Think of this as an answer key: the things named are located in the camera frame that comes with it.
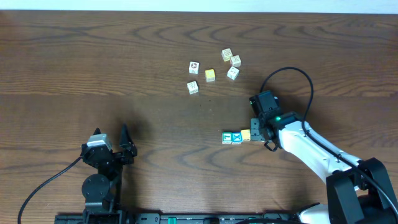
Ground yellow top wooden block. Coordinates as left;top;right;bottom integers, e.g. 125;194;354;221
205;69;216;82

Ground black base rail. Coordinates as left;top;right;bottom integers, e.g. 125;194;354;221
54;213;300;224

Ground blue block letter X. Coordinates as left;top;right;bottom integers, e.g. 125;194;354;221
232;132;243;144

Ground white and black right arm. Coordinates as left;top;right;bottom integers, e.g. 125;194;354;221
251;110;397;223

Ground tan block top back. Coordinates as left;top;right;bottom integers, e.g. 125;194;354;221
221;48;233;62

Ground white block red circle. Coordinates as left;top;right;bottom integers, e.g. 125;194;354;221
189;62;200;75

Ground white block letter W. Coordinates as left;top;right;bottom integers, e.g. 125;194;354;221
187;81;199;95

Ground tan block letter K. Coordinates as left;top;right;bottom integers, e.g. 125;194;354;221
230;55;242;67

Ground green block letter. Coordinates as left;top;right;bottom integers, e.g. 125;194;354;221
221;132;232;144

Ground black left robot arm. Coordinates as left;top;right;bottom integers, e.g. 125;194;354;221
81;124;137;213

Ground plain yellow wooden block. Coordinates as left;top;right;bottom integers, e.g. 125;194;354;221
241;129;251;141

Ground white block bird drawing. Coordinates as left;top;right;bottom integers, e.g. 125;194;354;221
227;67;239;80

